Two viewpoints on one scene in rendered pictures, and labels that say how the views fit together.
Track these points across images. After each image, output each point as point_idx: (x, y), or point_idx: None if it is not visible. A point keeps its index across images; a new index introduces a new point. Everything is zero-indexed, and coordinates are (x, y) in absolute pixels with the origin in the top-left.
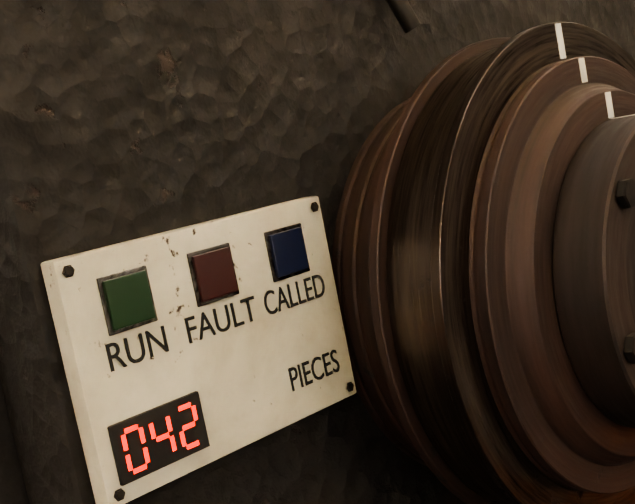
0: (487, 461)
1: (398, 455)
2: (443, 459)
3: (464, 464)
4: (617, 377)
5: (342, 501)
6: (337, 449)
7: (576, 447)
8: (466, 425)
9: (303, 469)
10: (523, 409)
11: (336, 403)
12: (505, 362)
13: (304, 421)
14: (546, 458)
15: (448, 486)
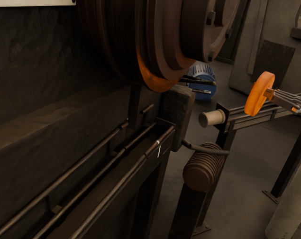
0: (135, 51)
1: (86, 44)
2: (111, 48)
3: (121, 52)
4: (199, 29)
5: (58, 56)
6: (60, 31)
7: (167, 57)
8: (132, 31)
9: (41, 34)
10: (157, 32)
11: (64, 8)
12: (158, 5)
13: (46, 10)
14: (157, 58)
15: (109, 60)
